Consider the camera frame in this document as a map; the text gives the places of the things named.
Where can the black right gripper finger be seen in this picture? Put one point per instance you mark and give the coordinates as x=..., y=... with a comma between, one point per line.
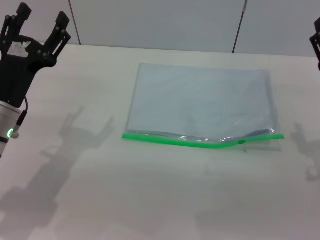
x=317, y=45

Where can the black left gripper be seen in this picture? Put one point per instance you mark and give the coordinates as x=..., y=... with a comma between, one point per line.
x=17, y=67

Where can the green zipper slider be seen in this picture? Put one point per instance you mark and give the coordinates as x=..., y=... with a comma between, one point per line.
x=241, y=142

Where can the translucent green-zipper document bag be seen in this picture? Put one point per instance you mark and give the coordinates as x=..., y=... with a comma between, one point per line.
x=197, y=100

